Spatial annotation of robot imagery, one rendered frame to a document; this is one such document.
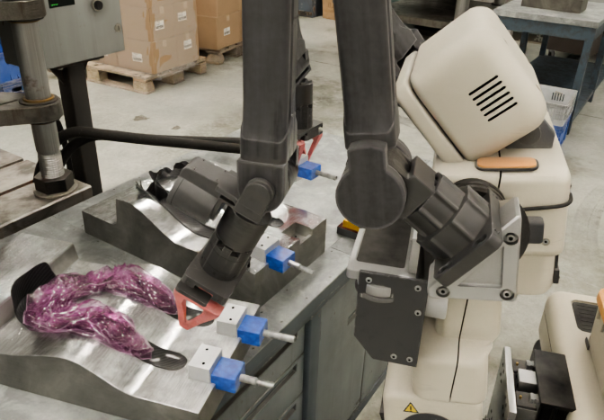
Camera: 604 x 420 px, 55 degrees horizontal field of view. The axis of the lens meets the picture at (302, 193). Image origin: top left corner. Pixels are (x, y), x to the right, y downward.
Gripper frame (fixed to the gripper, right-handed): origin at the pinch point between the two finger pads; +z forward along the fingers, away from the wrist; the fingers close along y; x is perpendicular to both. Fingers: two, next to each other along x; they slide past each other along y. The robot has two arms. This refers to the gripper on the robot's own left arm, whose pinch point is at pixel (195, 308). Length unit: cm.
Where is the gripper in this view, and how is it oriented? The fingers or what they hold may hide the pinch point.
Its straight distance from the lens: 86.0
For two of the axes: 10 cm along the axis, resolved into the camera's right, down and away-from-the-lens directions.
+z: -4.5, 7.4, 5.0
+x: 8.6, 5.1, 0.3
